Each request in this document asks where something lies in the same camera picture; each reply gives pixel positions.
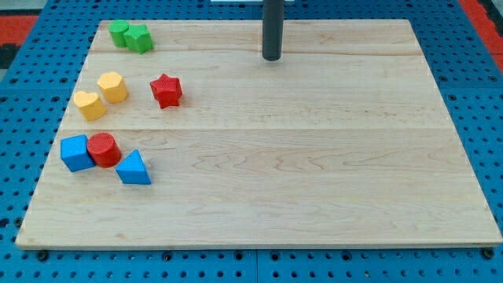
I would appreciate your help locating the green cylinder block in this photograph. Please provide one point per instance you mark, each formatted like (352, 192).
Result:
(117, 29)

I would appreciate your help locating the light wooden board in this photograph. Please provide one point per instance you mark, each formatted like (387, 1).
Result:
(345, 142)

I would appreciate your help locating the green star block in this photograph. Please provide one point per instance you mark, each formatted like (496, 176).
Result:
(137, 38)

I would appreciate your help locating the yellow hexagon block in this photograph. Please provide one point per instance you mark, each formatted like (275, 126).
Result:
(113, 87)

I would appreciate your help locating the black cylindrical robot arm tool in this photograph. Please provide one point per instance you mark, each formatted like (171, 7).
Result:
(273, 19)

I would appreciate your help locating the blue cube block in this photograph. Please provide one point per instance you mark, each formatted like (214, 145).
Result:
(74, 153)

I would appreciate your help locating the red star block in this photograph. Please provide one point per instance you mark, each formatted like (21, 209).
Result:
(167, 91)

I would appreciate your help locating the red cylinder block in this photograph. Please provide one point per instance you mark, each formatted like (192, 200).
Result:
(104, 150)

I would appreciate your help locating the blue triangle block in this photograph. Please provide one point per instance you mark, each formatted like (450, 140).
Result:
(132, 170)

